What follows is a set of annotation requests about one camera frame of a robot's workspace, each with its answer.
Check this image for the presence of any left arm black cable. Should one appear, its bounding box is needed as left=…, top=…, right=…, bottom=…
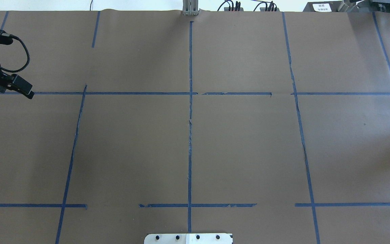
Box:
left=0, top=34, right=30, bottom=74

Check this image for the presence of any aluminium frame post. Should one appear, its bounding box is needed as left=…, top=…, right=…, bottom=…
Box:
left=182, top=0, right=199, bottom=16

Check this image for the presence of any white camera pole base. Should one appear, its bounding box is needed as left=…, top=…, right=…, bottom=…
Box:
left=144, top=233, right=234, bottom=244

